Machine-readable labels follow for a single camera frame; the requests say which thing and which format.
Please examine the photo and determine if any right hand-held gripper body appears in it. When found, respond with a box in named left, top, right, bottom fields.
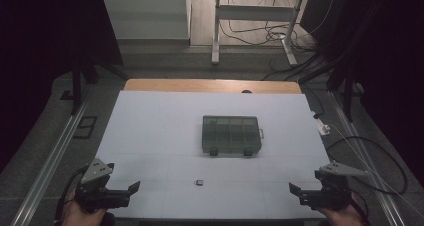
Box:
left=299, top=161, right=369, bottom=211

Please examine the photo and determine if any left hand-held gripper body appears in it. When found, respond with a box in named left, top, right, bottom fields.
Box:
left=75, top=158, right=130, bottom=214

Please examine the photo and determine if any grey transparent compartment storage box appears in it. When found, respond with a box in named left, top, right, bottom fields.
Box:
left=201, top=115, right=265, bottom=157

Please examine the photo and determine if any person's right hand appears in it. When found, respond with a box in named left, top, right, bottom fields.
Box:
left=316, top=194, right=366, bottom=226

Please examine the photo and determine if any person's left hand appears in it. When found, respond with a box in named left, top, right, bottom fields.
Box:
left=61, top=190, right=116, bottom=226

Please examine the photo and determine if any dark floor socket plate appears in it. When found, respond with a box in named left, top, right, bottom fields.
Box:
left=73, top=115, right=99, bottom=140

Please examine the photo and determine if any white foam board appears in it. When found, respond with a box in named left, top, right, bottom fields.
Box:
left=94, top=90, right=331, bottom=220

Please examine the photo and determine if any black metal stand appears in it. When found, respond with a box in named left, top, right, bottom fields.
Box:
left=59, top=52, right=129, bottom=115
left=298, top=2, right=384, bottom=122

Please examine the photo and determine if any dark curtain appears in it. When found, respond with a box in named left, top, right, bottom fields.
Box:
left=0, top=0, right=124, bottom=174
left=299, top=0, right=424, bottom=187

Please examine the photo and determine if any white cabinet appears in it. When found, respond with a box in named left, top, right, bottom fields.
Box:
left=100, top=0, right=193, bottom=40

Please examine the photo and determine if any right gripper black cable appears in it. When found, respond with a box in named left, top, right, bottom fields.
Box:
left=346, top=189, right=371, bottom=226

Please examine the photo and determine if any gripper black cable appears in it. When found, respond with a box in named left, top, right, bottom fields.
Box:
left=54, top=165, right=89, bottom=226
left=346, top=189, right=371, bottom=226

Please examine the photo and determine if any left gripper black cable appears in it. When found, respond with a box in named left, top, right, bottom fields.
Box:
left=54, top=165, right=89, bottom=226

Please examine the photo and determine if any aluminium floor rail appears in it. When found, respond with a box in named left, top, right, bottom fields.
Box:
left=9, top=85, right=96, bottom=226
left=328, top=90, right=406, bottom=226

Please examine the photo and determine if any thin white cable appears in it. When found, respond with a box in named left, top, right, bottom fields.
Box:
left=329, top=124, right=424, bottom=220

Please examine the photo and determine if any black looped cable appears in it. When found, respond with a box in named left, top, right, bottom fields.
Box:
left=324, top=135, right=409, bottom=196

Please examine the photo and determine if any tangle of black floor cables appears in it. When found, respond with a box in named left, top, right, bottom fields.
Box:
left=218, top=0, right=329, bottom=82

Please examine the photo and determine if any white desk frame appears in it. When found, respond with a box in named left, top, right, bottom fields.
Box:
left=211, top=0, right=299, bottom=67

